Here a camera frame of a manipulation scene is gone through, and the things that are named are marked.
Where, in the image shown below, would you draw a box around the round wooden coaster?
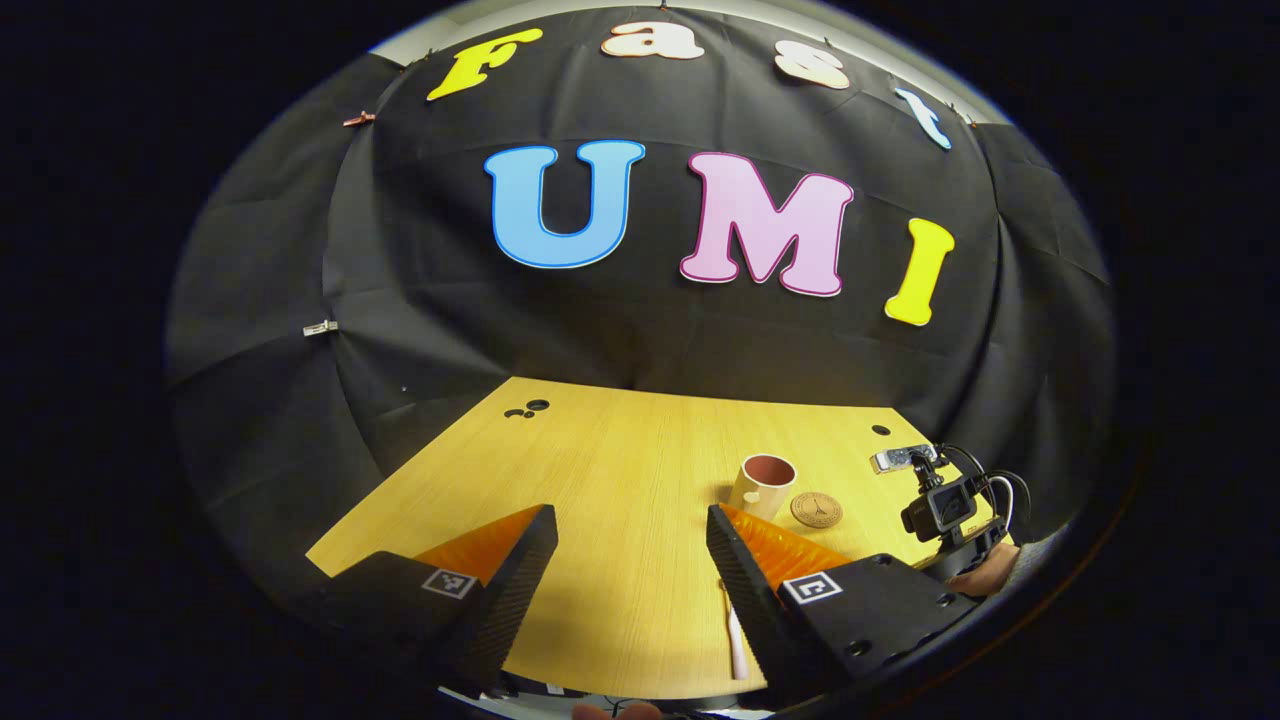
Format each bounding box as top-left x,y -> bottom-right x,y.
790,491 -> 844,530

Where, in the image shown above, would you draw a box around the wooden desktop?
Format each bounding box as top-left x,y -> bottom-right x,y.
305,377 -> 1011,701

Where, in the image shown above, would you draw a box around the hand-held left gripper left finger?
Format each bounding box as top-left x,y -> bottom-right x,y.
305,505 -> 559,694

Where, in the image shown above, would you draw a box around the black backdrop cloth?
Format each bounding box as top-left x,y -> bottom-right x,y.
165,5 -> 1116,601

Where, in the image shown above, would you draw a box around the beige cup with handle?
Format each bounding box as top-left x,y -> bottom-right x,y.
728,454 -> 798,522

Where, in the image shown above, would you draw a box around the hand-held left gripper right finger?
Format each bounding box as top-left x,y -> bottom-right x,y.
706,504 -> 989,703

